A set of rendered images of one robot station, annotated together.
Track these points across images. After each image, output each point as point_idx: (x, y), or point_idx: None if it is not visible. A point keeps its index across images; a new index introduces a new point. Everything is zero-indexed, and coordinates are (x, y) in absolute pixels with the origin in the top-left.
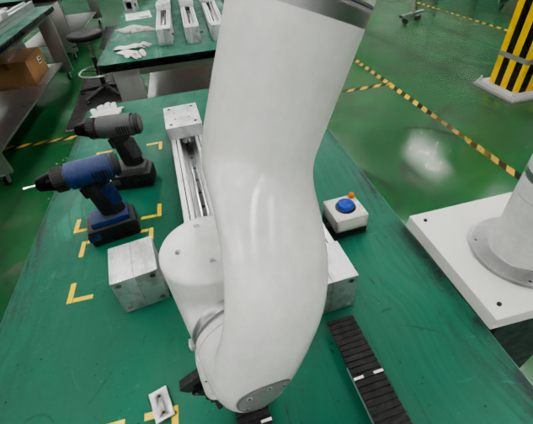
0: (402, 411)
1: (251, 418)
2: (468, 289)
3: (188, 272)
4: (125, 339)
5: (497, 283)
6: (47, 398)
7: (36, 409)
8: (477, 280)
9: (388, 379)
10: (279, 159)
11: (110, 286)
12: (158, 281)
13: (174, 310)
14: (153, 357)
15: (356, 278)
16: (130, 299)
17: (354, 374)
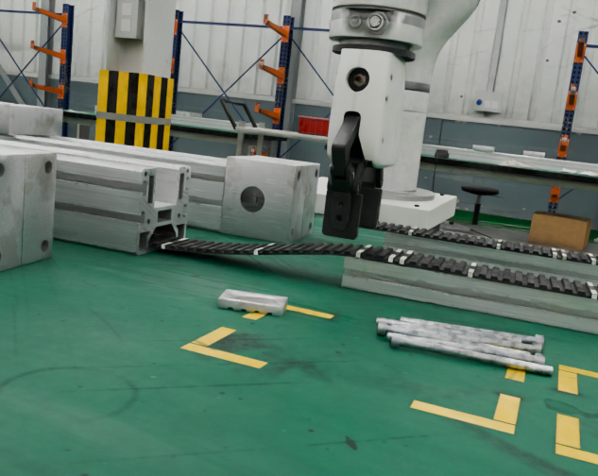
0: (468, 235)
1: (385, 252)
2: (385, 207)
3: None
4: (46, 290)
5: (398, 201)
6: None
7: None
8: (383, 201)
9: None
10: None
11: None
12: (50, 192)
13: (88, 262)
14: (147, 290)
15: (318, 171)
16: (3, 228)
17: (404, 231)
